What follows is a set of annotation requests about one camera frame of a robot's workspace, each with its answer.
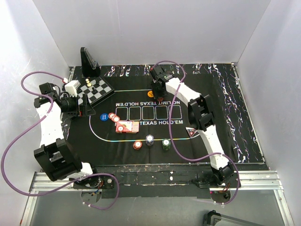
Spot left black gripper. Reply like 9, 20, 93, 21
61, 94, 95, 117

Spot blue small blind button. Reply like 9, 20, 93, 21
100, 113, 109, 121

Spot red poker chip stack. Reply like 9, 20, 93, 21
133, 140, 143, 150

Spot triangular dealer button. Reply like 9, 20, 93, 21
186, 127, 197, 137

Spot yellow big blind button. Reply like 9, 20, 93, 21
147, 91, 154, 97

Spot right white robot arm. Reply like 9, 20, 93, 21
150, 65, 235, 187

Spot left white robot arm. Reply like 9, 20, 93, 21
34, 81, 100, 188

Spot black white chessboard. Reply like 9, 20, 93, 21
77, 77, 115, 107

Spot gold chess piece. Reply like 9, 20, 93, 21
86, 79, 92, 87

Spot black card shoe stand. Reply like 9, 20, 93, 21
80, 47, 101, 78

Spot red playing card deck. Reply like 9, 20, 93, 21
115, 121, 140, 134

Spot black poker felt mat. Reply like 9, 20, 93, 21
68, 75, 238, 165

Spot green poker chip stack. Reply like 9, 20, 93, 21
162, 139, 171, 151

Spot black case corner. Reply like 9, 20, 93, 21
203, 210, 260, 226

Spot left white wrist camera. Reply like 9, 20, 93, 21
64, 80, 80, 97

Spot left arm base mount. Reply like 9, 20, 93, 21
73, 175, 116, 204

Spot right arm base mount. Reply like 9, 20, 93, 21
189, 172, 241, 203

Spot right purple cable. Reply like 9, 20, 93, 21
154, 60, 240, 205

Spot aluminium front rail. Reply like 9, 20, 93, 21
21, 171, 294, 226

